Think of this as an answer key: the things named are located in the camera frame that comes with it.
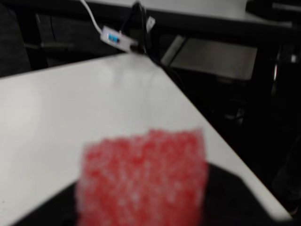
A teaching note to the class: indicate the white USB hub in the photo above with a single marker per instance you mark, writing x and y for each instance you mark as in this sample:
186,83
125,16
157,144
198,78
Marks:
115,38

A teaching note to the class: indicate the dark fabric chair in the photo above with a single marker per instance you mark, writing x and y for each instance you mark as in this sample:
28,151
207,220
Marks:
13,42

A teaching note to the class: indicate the white desk with dark frame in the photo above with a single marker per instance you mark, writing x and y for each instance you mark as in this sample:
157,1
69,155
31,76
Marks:
211,9

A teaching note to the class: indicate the white paper tag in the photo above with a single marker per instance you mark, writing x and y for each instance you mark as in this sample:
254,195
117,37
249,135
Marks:
150,23

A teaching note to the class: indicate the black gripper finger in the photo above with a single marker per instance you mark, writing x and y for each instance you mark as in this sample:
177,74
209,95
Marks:
230,202
58,209

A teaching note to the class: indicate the red foam cube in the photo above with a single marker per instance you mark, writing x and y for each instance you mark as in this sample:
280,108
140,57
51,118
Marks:
143,181

